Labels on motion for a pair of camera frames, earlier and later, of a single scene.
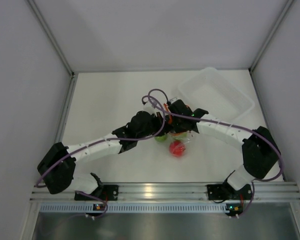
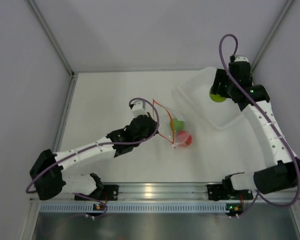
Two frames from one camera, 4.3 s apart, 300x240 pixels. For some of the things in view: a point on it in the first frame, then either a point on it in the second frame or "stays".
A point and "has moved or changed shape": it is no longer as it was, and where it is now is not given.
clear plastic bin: [210, 90] stays
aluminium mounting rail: [261, 191] stays
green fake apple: [183, 135] to [216, 98]
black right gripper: [175, 129] to [221, 76]
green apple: [161, 138] has moved or changed shape
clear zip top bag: [177, 142] has moved or changed shape
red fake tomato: [177, 148] to [184, 138]
